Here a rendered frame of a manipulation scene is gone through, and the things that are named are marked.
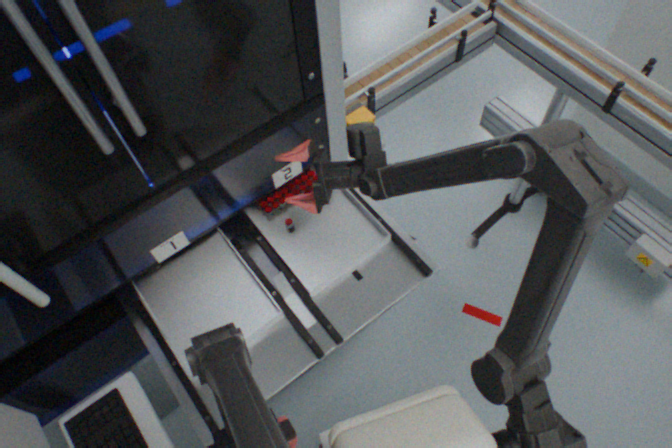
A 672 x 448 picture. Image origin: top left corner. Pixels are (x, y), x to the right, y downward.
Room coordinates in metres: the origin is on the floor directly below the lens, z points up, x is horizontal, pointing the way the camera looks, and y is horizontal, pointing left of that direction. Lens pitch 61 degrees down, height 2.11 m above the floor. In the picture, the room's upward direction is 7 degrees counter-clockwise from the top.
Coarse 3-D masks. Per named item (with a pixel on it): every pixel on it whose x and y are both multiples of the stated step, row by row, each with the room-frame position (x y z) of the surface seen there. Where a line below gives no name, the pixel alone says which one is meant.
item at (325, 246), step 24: (312, 168) 0.91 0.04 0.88; (336, 192) 0.82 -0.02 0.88; (264, 216) 0.77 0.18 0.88; (288, 216) 0.76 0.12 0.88; (312, 216) 0.75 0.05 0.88; (336, 216) 0.74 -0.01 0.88; (360, 216) 0.73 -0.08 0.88; (288, 240) 0.68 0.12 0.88; (312, 240) 0.67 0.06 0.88; (336, 240) 0.67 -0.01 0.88; (360, 240) 0.66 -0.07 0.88; (384, 240) 0.64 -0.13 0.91; (288, 264) 0.61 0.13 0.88; (312, 264) 0.60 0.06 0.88; (336, 264) 0.60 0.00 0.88; (312, 288) 0.54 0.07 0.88
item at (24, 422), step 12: (0, 408) 0.31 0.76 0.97; (12, 408) 0.32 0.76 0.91; (0, 420) 0.28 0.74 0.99; (12, 420) 0.29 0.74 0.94; (24, 420) 0.30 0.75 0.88; (36, 420) 0.31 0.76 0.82; (0, 432) 0.25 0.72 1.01; (12, 432) 0.26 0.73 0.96; (24, 432) 0.26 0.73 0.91; (36, 432) 0.27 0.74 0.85; (0, 444) 0.22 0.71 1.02; (12, 444) 0.23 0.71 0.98; (24, 444) 0.23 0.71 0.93; (36, 444) 0.24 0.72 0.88; (48, 444) 0.25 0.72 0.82
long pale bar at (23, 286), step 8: (0, 264) 0.45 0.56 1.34; (0, 272) 0.44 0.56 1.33; (8, 272) 0.44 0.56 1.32; (24, 272) 0.49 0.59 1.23; (8, 280) 0.43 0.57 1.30; (16, 280) 0.44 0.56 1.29; (24, 280) 0.45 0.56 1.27; (16, 288) 0.43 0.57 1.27; (24, 288) 0.44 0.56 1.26; (32, 288) 0.44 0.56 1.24; (24, 296) 0.43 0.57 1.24; (32, 296) 0.44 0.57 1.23; (40, 296) 0.44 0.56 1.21; (40, 304) 0.43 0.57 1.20
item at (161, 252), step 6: (180, 234) 0.64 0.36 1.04; (168, 240) 0.63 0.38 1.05; (174, 240) 0.63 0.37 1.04; (180, 240) 0.64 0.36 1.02; (186, 240) 0.65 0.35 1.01; (162, 246) 0.62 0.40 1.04; (168, 246) 0.62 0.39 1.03; (180, 246) 0.64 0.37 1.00; (156, 252) 0.61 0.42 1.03; (162, 252) 0.61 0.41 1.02; (168, 252) 0.62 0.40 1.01; (174, 252) 0.63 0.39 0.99; (156, 258) 0.60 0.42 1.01; (162, 258) 0.61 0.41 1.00
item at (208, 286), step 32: (192, 256) 0.67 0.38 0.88; (224, 256) 0.66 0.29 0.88; (160, 288) 0.59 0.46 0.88; (192, 288) 0.58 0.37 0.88; (224, 288) 0.57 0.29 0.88; (256, 288) 0.56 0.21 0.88; (160, 320) 0.50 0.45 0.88; (192, 320) 0.49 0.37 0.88; (224, 320) 0.48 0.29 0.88; (256, 320) 0.47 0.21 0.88
